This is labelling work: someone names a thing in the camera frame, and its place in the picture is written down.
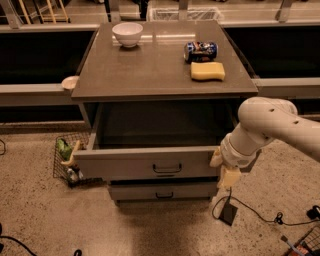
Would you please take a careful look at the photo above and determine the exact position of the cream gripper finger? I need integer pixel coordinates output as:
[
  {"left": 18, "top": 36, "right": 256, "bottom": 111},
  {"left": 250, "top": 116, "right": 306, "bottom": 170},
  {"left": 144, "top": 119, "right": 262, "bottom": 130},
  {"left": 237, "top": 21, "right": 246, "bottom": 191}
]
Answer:
[{"left": 209, "top": 148, "right": 223, "bottom": 167}]

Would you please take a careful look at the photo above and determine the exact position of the grey top drawer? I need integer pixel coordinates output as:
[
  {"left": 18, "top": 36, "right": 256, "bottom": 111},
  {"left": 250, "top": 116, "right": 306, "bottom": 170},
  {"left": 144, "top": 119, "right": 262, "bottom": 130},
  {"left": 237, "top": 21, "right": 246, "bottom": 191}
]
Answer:
[{"left": 75, "top": 99, "right": 239, "bottom": 180}]

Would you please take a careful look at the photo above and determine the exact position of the grey drawer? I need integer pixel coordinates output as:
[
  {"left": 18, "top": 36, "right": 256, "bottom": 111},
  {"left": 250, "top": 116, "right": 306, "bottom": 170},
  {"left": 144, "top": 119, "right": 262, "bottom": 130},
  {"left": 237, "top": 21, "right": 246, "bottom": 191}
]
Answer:
[
  {"left": 75, "top": 99, "right": 239, "bottom": 180},
  {"left": 108, "top": 181, "right": 217, "bottom": 201}
]

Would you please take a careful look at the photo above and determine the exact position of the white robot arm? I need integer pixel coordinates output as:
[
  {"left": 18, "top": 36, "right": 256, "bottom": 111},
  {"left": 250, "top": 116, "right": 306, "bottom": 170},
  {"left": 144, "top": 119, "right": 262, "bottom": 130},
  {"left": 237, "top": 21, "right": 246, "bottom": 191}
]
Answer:
[{"left": 210, "top": 97, "right": 320, "bottom": 189}]

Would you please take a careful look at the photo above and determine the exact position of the grey drawer cabinet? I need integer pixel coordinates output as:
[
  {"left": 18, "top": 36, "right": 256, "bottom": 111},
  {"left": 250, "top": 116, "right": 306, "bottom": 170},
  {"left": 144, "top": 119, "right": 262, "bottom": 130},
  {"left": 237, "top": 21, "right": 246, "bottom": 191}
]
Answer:
[{"left": 71, "top": 19, "right": 260, "bottom": 205}]

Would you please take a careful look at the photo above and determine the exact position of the grey lower drawer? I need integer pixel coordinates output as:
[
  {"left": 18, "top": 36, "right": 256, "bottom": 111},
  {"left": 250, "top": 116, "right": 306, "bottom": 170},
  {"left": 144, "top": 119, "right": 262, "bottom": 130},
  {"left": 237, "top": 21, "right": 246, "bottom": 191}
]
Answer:
[{"left": 108, "top": 181, "right": 217, "bottom": 201}]

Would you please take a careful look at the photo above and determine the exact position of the black floor box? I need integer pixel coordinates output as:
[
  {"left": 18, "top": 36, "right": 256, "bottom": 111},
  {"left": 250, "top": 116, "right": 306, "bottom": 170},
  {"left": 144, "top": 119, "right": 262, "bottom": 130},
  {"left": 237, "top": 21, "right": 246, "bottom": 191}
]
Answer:
[{"left": 219, "top": 201, "right": 238, "bottom": 226}]

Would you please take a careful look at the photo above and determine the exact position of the yellow sponge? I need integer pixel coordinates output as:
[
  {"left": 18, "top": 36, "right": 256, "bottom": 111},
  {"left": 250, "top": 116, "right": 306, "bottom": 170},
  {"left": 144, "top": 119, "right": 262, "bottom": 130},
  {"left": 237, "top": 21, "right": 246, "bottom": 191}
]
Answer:
[{"left": 191, "top": 62, "right": 225, "bottom": 80}]

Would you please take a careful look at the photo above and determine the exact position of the blue soda can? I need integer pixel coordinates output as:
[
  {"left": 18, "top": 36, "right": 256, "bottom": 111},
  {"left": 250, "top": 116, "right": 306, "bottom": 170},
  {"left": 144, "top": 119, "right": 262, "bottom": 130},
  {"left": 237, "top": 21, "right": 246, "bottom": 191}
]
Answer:
[{"left": 184, "top": 41, "right": 218, "bottom": 63}]

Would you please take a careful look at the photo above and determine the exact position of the white mesh bin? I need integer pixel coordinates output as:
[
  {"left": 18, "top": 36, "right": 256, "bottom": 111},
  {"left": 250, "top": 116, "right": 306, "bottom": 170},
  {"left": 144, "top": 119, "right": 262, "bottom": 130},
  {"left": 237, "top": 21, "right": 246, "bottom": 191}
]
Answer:
[{"left": 147, "top": 6, "right": 224, "bottom": 22}]

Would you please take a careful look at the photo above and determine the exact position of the green bag in basket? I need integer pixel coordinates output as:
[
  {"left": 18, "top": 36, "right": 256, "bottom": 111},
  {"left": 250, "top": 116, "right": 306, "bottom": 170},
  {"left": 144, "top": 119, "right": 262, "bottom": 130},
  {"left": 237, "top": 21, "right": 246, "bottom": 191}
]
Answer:
[{"left": 56, "top": 138, "right": 72, "bottom": 161}]

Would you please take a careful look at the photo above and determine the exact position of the white ceramic bowl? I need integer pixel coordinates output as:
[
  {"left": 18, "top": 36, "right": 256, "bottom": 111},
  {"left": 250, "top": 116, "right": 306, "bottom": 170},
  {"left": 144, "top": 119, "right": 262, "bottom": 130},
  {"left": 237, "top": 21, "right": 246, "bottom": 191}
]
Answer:
[{"left": 112, "top": 22, "right": 143, "bottom": 47}]

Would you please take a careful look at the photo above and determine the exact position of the small white dish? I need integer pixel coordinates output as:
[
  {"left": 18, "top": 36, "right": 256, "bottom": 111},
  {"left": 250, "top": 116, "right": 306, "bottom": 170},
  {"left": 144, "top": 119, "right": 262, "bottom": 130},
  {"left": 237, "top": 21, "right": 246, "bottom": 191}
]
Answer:
[{"left": 61, "top": 76, "right": 79, "bottom": 90}]

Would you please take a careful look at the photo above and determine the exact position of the wooden stool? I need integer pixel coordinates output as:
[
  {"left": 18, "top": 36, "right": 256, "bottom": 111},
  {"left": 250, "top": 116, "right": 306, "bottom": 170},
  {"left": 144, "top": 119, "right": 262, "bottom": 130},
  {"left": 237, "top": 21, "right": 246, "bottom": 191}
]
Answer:
[{"left": 17, "top": 0, "right": 71, "bottom": 25}]

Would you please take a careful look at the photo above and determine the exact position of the black floor cable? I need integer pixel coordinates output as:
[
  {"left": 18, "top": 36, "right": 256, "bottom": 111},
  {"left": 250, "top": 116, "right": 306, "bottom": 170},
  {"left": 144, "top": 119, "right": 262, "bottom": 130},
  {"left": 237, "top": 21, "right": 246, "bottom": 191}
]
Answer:
[{"left": 211, "top": 187, "right": 320, "bottom": 228}]

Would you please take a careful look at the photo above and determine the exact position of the wire crate at right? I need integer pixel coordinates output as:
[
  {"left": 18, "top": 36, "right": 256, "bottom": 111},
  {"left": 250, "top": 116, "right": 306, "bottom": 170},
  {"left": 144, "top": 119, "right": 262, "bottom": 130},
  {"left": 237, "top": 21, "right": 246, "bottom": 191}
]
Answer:
[{"left": 282, "top": 225, "right": 320, "bottom": 256}]

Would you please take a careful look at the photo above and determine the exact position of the black wire basket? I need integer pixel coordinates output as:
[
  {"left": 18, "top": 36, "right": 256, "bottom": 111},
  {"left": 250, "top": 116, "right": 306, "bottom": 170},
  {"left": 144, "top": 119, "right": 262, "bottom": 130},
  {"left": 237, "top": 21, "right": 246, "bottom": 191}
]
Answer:
[{"left": 53, "top": 132, "right": 101, "bottom": 188}]

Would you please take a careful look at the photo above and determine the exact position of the black cable at left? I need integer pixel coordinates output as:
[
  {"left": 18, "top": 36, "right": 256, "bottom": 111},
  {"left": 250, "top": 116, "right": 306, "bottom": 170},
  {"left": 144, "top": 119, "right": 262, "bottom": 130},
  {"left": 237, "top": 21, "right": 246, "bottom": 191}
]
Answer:
[{"left": 0, "top": 223, "right": 83, "bottom": 256}]

